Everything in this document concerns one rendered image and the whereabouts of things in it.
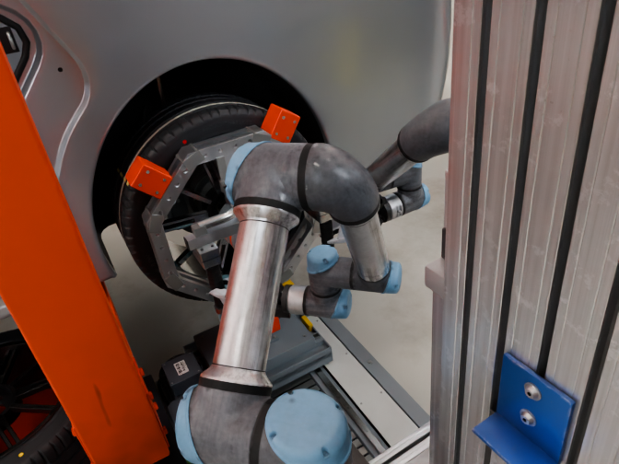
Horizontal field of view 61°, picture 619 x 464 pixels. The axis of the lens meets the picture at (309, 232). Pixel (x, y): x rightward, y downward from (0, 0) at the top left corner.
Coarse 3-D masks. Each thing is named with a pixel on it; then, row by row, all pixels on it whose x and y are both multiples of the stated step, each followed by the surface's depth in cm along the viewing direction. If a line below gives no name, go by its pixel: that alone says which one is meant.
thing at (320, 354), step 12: (192, 348) 217; (312, 348) 209; (324, 348) 208; (288, 360) 205; (300, 360) 204; (312, 360) 204; (324, 360) 207; (276, 372) 201; (288, 372) 200; (300, 372) 203; (276, 384) 200
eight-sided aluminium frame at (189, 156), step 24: (192, 144) 145; (216, 144) 143; (240, 144) 146; (192, 168) 142; (168, 192) 142; (144, 216) 145; (312, 240) 175; (168, 264) 151; (288, 264) 174; (192, 288) 159
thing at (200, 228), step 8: (216, 160) 144; (224, 160) 145; (224, 168) 146; (224, 176) 147; (224, 184) 147; (232, 208) 134; (216, 216) 132; (224, 216) 132; (232, 216) 133; (200, 224) 130; (208, 224) 130; (216, 224) 132; (200, 232) 130
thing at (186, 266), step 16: (208, 176) 157; (192, 192) 157; (208, 192) 164; (208, 208) 162; (176, 224) 160; (192, 224) 162; (224, 240) 170; (288, 240) 180; (176, 256) 172; (192, 256) 182; (224, 256) 173; (192, 272) 169; (224, 272) 178
